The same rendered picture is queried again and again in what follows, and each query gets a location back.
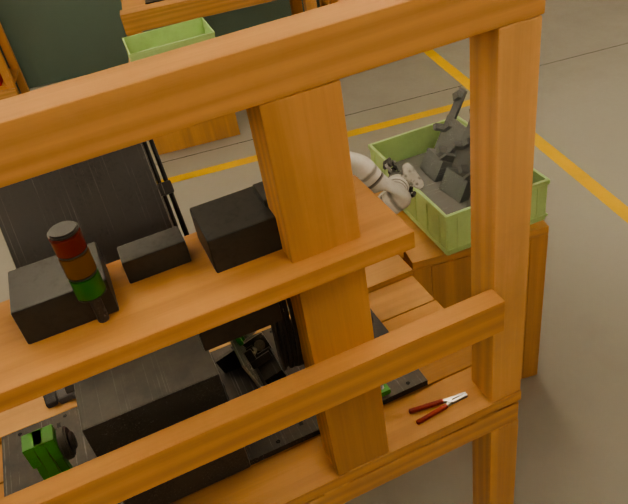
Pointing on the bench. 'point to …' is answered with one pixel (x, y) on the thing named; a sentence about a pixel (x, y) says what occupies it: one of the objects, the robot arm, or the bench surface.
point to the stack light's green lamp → (89, 292)
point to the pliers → (437, 405)
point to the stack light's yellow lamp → (80, 268)
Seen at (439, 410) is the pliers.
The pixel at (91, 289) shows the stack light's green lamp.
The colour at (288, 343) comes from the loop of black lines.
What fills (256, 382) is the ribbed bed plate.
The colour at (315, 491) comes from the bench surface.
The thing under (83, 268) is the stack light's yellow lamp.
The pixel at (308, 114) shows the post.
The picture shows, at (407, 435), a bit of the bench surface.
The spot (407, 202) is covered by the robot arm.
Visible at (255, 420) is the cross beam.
